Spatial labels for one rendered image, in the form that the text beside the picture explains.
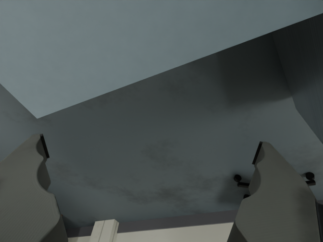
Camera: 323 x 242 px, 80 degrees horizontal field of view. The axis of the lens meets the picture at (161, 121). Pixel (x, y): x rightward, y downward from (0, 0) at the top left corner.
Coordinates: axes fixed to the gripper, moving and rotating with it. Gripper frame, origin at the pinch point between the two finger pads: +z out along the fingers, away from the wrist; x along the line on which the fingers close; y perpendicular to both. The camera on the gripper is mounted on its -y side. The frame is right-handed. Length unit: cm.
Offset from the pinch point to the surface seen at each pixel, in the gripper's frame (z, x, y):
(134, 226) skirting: 134, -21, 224
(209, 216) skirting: 123, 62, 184
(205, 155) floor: 110, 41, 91
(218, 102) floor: 100, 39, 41
